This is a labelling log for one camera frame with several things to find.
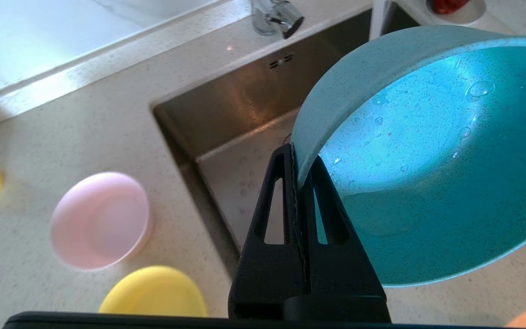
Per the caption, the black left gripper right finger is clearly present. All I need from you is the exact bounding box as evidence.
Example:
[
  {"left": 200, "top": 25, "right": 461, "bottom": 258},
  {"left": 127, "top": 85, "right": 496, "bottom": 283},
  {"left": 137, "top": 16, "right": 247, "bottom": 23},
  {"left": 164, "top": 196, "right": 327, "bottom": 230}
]
[{"left": 299, "top": 155, "right": 391, "bottom": 323}]

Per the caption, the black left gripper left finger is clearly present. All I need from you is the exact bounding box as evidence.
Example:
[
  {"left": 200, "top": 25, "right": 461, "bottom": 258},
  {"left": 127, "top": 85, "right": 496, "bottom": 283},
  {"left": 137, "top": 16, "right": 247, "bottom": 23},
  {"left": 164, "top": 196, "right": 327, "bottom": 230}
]
[{"left": 229, "top": 143, "right": 310, "bottom": 319}]

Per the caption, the blue plastic bowl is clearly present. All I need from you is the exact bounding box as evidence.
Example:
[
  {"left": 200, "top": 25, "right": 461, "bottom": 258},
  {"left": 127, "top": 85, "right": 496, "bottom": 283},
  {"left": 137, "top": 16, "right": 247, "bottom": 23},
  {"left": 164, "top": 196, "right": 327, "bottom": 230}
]
[{"left": 290, "top": 25, "right": 526, "bottom": 287}]

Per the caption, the chrome gooseneck faucet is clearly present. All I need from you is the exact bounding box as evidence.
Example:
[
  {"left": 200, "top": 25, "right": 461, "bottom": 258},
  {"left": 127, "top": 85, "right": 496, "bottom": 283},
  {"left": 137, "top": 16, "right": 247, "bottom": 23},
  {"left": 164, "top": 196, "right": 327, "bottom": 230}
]
[{"left": 251, "top": 0, "right": 305, "bottom": 39}]

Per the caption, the stainless steel sink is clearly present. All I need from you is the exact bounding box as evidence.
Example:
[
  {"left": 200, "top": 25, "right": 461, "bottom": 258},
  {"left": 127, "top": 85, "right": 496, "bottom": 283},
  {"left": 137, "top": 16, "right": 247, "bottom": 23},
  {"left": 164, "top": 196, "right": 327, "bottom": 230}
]
[{"left": 151, "top": 9, "right": 421, "bottom": 275}]

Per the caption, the yellow plastic bowl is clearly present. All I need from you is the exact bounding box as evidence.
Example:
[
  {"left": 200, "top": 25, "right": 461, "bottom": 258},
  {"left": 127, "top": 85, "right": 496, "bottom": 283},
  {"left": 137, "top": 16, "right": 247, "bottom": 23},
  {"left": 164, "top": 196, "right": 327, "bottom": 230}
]
[{"left": 99, "top": 266, "right": 207, "bottom": 318}]

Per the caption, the pink plastic bowl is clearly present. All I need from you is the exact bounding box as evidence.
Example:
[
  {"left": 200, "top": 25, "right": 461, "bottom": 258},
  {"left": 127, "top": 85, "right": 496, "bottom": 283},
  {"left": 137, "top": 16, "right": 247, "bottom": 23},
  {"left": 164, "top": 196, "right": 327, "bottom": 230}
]
[{"left": 51, "top": 172, "right": 153, "bottom": 271}]

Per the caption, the running water stream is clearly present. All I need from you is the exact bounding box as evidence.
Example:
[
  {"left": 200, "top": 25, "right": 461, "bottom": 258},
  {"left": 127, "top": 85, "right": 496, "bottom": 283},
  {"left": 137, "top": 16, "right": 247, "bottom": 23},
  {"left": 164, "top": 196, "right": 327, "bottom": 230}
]
[{"left": 369, "top": 0, "right": 394, "bottom": 41}]

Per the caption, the small white dish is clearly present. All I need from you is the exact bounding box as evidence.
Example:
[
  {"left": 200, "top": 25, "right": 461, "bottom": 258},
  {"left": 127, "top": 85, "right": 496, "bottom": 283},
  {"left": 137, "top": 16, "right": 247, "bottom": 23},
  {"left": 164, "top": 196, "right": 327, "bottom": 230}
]
[{"left": 400, "top": 0, "right": 487, "bottom": 26}]

